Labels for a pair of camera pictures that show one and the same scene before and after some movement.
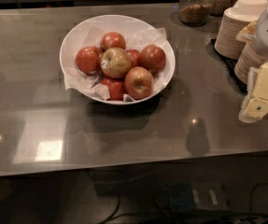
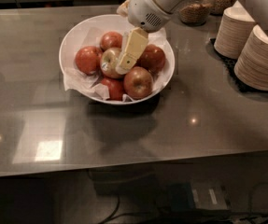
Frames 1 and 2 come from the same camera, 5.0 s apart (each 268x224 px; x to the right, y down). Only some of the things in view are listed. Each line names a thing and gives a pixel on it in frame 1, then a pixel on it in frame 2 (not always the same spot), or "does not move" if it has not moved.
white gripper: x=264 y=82 to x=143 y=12
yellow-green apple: x=116 y=63 does not move
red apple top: x=112 y=39 does not move
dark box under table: x=197 y=196 does not move
